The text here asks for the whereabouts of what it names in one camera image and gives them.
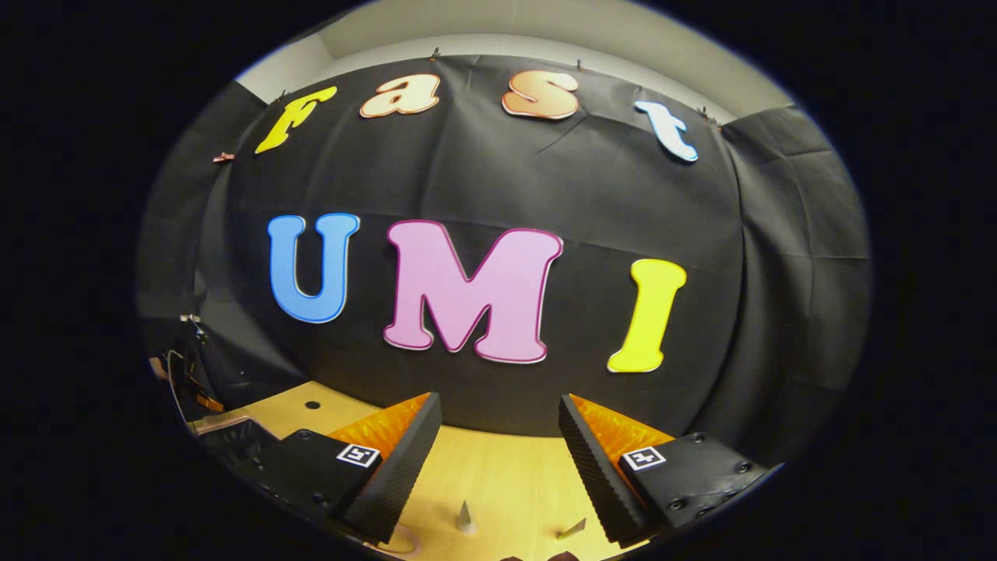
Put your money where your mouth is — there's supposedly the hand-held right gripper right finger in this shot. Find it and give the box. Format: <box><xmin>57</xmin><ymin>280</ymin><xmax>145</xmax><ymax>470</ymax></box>
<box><xmin>558</xmin><ymin>393</ymin><xmax>781</xmax><ymax>545</ymax></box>

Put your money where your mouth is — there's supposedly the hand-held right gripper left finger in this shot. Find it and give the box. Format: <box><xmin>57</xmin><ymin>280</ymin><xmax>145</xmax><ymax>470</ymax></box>
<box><xmin>249</xmin><ymin>392</ymin><xmax>443</xmax><ymax>545</ymax></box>

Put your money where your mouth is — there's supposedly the black backdrop cloth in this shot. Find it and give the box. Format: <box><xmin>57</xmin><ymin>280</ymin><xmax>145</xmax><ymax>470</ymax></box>
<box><xmin>136</xmin><ymin>53</ymin><xmax>873</xmax><ymax>468</ymax></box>

